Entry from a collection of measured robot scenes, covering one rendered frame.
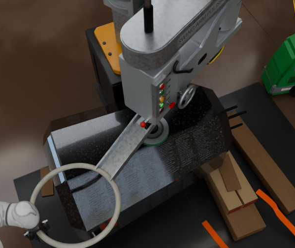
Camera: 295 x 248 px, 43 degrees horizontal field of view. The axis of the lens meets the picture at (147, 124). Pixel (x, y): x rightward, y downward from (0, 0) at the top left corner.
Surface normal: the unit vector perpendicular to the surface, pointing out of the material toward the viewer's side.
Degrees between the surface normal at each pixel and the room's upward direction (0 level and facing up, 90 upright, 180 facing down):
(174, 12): 0
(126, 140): 16
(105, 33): 0
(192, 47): 4
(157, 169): 45
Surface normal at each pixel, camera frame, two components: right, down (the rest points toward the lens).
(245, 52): -0.02, -0.50
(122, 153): -0.20, -0.30
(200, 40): -0.43, 0.04
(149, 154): 0.29, 0.19
